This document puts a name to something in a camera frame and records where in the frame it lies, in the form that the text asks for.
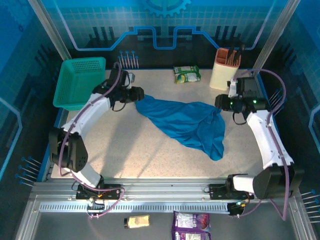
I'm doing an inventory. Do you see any small black controller box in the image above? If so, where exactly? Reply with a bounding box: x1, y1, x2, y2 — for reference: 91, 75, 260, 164
227, 201, 247, 217

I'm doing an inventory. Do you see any yellow wrapped snack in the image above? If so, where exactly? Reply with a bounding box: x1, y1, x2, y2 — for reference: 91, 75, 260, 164
123, 214, 151, 229

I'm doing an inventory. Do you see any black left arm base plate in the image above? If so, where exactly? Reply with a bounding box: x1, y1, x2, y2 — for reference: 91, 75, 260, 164
75, 183, 123, 201

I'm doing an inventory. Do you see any aluminium frame post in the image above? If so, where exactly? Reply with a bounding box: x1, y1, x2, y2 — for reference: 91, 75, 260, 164
251, 0, 298, 76
27, 0, 73, 61

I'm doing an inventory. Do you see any black utensil handle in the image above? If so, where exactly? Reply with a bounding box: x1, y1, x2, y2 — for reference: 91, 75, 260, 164
227, 43, 237, 66
234, 44, 246, 67

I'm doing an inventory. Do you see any green snack packet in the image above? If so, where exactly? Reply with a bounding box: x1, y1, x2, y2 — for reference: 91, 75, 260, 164
173, 65, 202, 85

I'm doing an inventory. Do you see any slotted aluminium cable duct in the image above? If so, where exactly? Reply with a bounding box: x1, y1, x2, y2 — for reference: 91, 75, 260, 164
39, 203, 231, 213

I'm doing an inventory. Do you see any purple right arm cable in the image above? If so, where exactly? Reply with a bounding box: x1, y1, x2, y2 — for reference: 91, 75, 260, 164
231, 68, 292, 222

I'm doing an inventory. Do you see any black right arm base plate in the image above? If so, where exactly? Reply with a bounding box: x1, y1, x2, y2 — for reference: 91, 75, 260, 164
209, 183, 255, 201

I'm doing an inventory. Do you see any beige utensil holder orange rim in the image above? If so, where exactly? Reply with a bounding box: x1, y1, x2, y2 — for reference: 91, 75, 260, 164
209, 47, 242, 90

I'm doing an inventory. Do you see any purple snack packet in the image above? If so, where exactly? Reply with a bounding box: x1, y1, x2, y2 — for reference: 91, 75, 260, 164
171, 211, 212, 240

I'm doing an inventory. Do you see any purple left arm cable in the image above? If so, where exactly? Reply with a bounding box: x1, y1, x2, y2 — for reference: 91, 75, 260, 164
57, 61, 126, 220

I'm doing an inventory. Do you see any aluminium rail beam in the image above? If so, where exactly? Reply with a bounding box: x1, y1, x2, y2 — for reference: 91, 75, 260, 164
32, 177, 300, 204

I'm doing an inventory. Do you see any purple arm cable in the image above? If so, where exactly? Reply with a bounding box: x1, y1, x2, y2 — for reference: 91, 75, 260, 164
57, 61, 126, 220
231, 68, 292, 222

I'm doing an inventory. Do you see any green plastic basket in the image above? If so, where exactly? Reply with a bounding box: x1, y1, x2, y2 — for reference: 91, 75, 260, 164
52, 56, 107, 112

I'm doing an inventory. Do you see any blue t-shirt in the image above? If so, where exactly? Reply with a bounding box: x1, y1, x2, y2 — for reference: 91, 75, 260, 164
134, 94, 227, 162

